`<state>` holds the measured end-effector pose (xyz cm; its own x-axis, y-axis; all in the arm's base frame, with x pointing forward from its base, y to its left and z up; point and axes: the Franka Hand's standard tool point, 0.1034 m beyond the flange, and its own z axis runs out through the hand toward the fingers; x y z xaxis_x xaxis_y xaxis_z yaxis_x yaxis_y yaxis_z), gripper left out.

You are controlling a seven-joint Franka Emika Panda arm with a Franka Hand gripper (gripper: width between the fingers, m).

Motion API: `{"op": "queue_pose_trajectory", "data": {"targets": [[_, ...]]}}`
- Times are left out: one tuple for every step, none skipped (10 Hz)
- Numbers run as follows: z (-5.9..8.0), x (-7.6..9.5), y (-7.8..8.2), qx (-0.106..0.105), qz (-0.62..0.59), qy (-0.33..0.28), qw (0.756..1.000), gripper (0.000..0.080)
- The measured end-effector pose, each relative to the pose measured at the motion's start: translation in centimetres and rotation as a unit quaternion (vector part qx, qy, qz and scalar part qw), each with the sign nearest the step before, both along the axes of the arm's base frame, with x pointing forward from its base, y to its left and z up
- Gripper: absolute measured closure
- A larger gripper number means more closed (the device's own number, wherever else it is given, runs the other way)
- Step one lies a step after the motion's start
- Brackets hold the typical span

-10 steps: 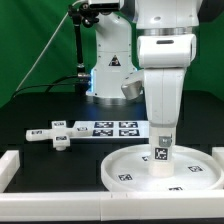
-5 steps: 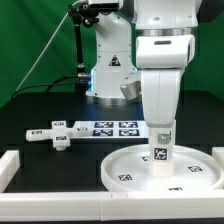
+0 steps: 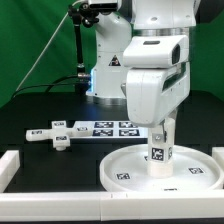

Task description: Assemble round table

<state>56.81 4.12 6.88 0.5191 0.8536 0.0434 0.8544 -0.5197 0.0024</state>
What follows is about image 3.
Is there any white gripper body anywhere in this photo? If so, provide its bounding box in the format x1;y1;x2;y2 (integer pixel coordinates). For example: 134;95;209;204
123;35;190;127

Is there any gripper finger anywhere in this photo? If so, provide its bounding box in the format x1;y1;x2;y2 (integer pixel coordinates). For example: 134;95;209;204
151;121;167;146

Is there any white round table top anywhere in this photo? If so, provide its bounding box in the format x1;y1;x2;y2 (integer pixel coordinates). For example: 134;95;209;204
100;144;224;192

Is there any white cross-shaped table base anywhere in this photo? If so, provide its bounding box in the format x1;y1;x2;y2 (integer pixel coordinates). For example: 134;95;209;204
26;121;93;151

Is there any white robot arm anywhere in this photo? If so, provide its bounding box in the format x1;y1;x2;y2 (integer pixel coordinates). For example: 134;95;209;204
87;0;201;145

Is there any white marker sheet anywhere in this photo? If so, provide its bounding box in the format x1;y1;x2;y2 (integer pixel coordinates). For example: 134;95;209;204
72;121;148;139

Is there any white front fence bar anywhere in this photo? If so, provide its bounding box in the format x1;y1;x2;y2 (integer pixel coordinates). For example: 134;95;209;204
0;190;224;222

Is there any white left fence block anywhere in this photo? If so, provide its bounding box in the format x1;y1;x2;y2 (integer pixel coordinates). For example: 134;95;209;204
0;150;20;193

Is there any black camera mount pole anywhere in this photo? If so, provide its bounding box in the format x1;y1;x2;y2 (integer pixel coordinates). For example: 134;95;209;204
68;2;99;95

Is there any black cable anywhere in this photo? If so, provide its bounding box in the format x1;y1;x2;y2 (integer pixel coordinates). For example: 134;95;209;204
11;75;91;100

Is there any white cable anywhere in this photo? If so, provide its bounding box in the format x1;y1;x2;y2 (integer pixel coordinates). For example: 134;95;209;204
15;0;84;92

